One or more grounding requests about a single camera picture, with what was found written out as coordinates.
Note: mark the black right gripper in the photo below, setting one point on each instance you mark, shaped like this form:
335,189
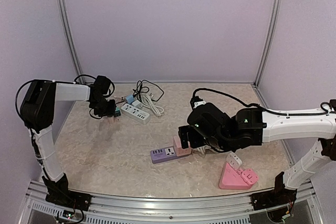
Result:
182,131

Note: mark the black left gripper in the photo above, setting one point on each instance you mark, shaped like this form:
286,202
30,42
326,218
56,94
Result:
111,112

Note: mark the teal adapter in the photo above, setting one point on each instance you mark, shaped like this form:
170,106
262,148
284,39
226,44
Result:
117,113

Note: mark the pink cube socket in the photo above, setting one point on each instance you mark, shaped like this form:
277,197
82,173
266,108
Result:
178,147

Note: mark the purple power strip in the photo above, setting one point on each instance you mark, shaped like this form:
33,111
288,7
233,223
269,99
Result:
162,155

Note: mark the white plug adapter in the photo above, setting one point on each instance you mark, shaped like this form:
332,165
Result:
234,161

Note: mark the pink triangular power strip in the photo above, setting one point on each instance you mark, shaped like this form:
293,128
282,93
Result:
231,179

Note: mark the pink plug adapter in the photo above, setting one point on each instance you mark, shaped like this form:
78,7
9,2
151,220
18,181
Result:
249,177

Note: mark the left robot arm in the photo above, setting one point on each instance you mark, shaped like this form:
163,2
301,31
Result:
37,113

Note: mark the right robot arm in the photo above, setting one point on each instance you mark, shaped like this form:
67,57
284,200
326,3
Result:
255,125

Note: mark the white power strip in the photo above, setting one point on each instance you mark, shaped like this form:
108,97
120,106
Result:
135,113

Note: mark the light blue adapter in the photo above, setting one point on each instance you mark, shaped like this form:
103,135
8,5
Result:
129,99

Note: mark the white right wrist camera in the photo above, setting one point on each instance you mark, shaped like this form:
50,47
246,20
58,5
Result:
196,101

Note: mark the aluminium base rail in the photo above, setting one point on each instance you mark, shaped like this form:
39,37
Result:
236,208

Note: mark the aluminium frame post left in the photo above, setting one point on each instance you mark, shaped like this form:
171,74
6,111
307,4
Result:
68,36

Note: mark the aluminium frame post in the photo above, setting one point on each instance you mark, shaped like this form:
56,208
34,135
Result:
68,36
268,42

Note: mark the aluminium frame post right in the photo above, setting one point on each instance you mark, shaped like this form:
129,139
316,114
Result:
268,42

